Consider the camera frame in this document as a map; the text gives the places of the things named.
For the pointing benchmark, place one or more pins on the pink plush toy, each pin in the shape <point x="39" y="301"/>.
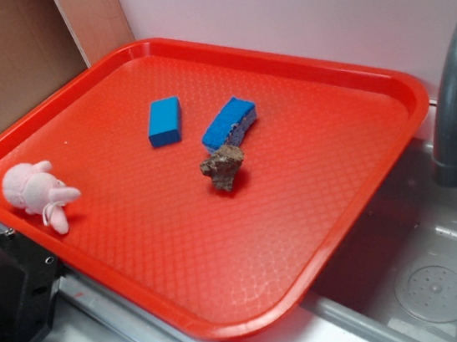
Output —
<point x="34" y="189"/>

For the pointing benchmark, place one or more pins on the brown cardboard panel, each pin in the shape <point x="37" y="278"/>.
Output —
<point x="46" y="43"/>

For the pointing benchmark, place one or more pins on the blue sponge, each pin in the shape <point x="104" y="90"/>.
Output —
<point x="230" y="126"/>

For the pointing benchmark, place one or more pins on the blue rectangular block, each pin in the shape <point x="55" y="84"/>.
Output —
<point x="165" y="122"/>

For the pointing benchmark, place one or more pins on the round sink drain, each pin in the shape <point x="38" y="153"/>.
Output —
<point x="426" y="288"/>

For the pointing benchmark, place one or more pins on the brown rock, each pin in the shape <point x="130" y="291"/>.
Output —
<point x="222" y="166"/>

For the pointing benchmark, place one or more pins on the red plastic tray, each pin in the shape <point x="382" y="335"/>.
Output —
<point x="214" y="264"/>

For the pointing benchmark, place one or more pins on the grey toy sink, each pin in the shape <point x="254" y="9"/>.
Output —
<point x="394" y="278"/>

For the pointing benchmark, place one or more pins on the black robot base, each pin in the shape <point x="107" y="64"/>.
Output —
<point x="28" y="286"/>

